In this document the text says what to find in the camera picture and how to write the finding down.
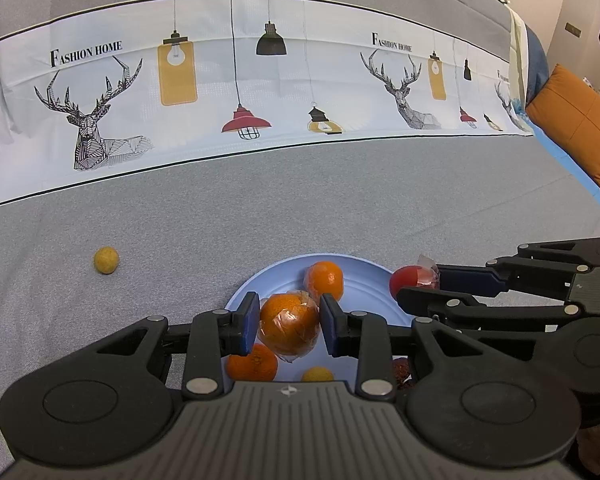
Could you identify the yellow small fruit back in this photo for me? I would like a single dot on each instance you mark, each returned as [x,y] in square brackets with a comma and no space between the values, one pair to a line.
[106,260]

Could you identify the yellow small fruit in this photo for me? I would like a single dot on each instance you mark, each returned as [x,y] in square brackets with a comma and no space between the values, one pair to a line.
[318,374]
[106,260]

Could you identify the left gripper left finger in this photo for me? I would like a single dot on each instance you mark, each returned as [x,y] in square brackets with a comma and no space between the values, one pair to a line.
[154,360]

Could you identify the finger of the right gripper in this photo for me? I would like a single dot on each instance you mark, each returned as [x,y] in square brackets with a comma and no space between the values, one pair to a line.
[464,315]
[545,269]

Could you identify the orange cushion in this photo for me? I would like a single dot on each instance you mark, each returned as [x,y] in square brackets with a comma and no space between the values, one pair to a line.
[568,111]

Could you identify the red fruit back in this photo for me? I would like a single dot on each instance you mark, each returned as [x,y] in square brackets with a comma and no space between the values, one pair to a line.
[423,274]

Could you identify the red date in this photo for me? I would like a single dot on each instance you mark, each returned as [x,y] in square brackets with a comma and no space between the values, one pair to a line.
[402,373]

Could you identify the bare orange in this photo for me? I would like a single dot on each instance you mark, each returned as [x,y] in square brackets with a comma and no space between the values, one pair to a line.
[260,365]

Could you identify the oval orange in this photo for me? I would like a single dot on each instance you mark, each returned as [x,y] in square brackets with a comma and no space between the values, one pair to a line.
[324,277]

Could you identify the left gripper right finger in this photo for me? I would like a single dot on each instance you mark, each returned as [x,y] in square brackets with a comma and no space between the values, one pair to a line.
[446,361]

